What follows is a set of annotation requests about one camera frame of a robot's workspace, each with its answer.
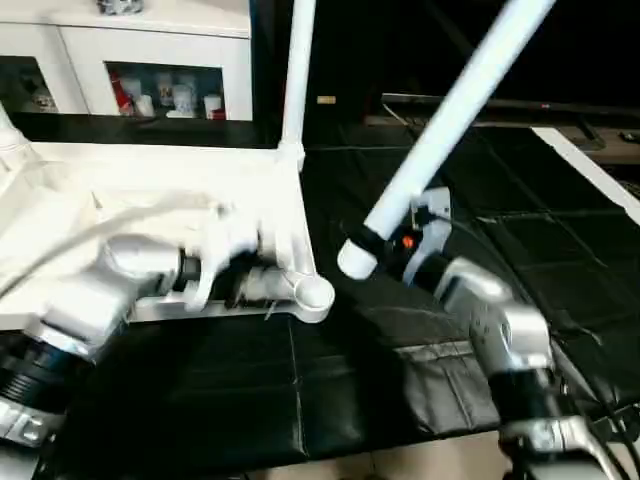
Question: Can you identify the white plastic table top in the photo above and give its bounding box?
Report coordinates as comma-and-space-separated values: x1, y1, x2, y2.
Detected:
0, 140, 337, 327

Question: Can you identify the white plastic table leg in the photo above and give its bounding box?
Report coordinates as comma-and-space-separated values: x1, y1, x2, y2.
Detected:
277, 0, 318, 169
0, 103, 33, 173
336, 0, 557, 280

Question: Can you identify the black mat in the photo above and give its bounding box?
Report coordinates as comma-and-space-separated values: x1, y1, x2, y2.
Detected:
0, 110, 640, 477

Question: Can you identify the white flat strip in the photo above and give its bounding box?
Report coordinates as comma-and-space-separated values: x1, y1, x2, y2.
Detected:
532, 126, 640, 227

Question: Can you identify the black cabinet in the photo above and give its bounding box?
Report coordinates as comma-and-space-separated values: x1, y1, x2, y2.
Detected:
250, 0, 640, 126

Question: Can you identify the black flat monitor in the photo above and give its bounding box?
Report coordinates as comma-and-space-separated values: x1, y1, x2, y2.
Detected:
379, 93, 640, 123

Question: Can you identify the white glass-door cabinet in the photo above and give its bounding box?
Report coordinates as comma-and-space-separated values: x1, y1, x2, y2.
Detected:
0, 0, 254, 122

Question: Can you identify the grey object on cabinet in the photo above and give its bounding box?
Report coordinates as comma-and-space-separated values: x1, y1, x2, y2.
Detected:
96, 0, 144, 17

